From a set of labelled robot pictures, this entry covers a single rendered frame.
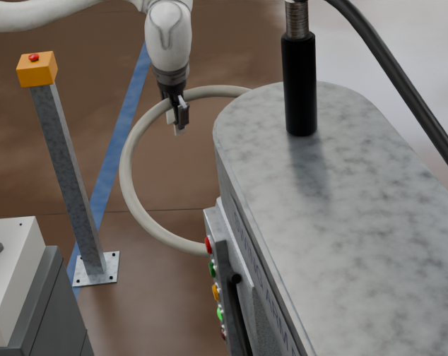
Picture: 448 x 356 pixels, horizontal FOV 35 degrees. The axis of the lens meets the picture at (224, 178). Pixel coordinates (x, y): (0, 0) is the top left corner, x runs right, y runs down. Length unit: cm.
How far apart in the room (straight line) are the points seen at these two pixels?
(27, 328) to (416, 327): 149
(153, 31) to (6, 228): 85
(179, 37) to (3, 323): 89
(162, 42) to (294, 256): 95
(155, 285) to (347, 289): 250
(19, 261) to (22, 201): 179
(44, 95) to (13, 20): 110
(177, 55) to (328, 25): 355
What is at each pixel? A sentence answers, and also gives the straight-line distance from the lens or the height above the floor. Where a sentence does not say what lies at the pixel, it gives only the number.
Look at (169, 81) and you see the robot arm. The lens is 169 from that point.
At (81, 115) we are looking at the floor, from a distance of 442.
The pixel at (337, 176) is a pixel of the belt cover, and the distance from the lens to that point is 81.
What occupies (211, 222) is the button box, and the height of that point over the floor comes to 154.
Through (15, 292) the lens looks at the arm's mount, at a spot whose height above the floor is 86.
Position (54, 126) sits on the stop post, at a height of 81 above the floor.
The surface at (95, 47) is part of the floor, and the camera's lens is 521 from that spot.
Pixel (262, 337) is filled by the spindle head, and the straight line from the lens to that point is 97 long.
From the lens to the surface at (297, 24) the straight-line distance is 81.
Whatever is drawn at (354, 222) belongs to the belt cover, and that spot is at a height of 172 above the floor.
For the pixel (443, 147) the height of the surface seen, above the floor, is 182.
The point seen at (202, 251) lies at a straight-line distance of 159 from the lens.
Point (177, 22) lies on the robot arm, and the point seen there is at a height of 157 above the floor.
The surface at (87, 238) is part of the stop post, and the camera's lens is 311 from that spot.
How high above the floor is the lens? 222
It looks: 37 degrees down
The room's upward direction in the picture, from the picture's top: 7 degrees counter-clockwise
